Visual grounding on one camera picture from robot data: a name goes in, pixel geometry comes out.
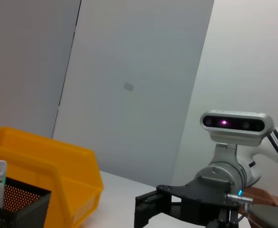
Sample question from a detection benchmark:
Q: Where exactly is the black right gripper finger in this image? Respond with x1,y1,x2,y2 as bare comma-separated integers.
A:
134,189,173,228
204,208,239,228

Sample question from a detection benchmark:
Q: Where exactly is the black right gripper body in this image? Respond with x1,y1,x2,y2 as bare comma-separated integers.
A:
156,178,241,224

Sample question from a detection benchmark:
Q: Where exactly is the black mesh pen holder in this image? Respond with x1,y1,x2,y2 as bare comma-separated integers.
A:
0,175,52,228

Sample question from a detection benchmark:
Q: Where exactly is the brown cardboard box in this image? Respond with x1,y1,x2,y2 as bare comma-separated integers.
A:
244,186,278,209

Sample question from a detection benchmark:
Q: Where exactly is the dark grey rounded seat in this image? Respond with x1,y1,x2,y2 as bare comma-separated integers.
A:
247,205,278,228

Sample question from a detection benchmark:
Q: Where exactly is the yellow plastic bin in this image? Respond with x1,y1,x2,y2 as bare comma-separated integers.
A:
0,127,104,228

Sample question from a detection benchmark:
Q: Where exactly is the right gripper cable with plugs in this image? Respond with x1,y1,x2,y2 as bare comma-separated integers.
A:
226,193,256,223

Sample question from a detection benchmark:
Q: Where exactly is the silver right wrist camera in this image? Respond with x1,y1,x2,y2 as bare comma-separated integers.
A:
199,109,275,147

